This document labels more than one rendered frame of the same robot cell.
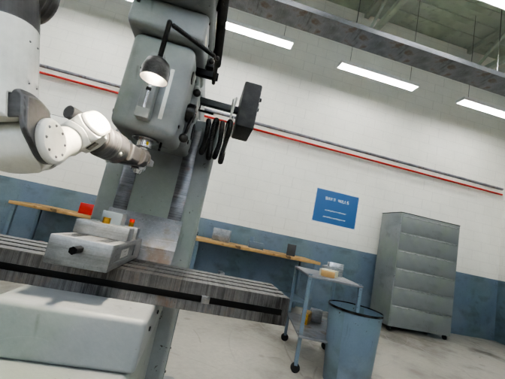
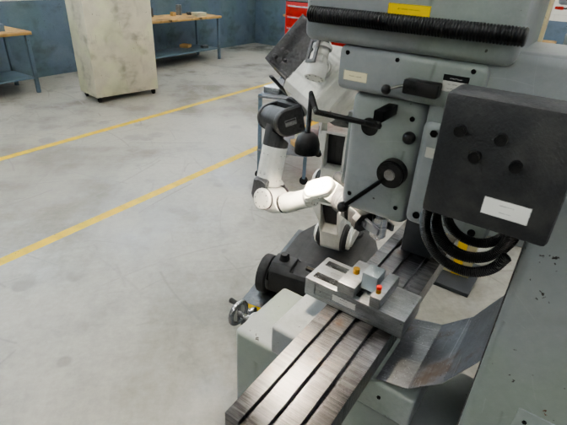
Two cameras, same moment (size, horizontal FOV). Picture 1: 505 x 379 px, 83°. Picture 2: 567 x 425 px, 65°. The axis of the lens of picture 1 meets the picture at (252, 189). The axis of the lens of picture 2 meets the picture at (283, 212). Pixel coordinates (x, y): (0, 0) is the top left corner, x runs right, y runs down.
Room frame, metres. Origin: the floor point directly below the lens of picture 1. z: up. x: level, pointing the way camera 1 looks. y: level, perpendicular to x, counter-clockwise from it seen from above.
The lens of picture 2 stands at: (1.48, -0.63, 1.88)
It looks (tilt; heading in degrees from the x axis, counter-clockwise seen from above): 29 degrees down; 132
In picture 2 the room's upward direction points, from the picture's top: 3 degrees clockwise
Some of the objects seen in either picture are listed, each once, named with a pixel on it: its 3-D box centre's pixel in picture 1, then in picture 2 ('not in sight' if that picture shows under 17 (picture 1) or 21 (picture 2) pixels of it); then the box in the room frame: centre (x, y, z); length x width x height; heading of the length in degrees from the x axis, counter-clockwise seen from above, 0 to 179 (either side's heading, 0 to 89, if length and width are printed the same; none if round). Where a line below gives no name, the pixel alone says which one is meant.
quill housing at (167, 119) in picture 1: (158, 95); (393, 149); (0.94, 0.38, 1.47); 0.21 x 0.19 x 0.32; 99
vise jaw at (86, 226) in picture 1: (104, 230); (356, 278); (0.88, 0.41, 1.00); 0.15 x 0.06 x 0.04; 98
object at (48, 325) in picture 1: (100, 306); (359, 342); (0.94, 0.38, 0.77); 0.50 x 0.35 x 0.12; 9
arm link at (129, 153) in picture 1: (121, 152); (359, 212); (0.85, 0.41, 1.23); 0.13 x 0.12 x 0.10; 74
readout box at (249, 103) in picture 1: (246, 113); (500, 164); (1.28, 0.10, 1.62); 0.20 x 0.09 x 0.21; 9
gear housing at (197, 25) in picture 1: (173, 48); (423, 70); (0.98, 0.39, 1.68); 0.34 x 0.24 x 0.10; 9
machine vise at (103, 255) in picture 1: (104, 241); (362, 289); (0.90, 0.41, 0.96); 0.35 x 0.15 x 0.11; 8
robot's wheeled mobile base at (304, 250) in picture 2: not in sight; (332, 247); (0.36, 1.00, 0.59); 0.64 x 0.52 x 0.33; 110
